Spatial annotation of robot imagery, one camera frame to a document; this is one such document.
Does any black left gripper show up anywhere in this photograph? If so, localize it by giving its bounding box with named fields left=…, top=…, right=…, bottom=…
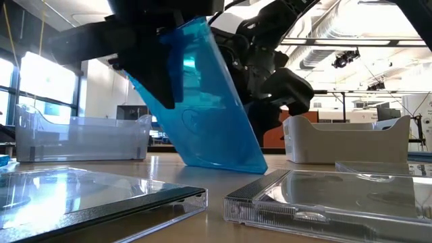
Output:
left=107, top=0, right=225, bottom=109

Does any yellow extension cable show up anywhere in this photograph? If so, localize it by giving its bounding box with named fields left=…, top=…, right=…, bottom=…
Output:
left=37, top=0, right=47, bottom=57
left=1, top=0, right=21, bottom=68

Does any white plastic bin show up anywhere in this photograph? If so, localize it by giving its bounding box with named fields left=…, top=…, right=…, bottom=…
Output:
left=282, top=114, right=412, bottom=165

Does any blue translucent jewel case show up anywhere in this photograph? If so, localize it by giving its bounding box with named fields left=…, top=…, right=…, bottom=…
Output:
left=127, top=16, right=269, bottom=176
left=406, top=151, right=432, bottom=164

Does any white cabinet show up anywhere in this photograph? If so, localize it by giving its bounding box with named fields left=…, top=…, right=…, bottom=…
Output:
left=401, top=93, right=432, bottom=153

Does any black ceiling spotlight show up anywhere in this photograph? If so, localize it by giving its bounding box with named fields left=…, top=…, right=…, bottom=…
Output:
left=331, top=49, right=361, bottom=70

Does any black tripod stand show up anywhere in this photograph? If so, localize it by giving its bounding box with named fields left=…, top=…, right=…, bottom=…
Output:
left=410, top=114, right=427, bottom=152

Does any clear plastic bag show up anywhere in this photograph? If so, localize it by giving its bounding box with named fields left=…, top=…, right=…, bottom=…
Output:
left=335, top=161, right=432, bottom=179

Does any clear jewel case black tray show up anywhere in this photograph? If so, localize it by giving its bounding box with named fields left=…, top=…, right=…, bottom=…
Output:
left=222, top=168, right=432, bottom=243
left=0, top=166, right=209, bottom=243

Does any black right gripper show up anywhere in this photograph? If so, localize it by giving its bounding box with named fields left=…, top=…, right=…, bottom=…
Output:
left=248, top=67, right=315, bottom=146

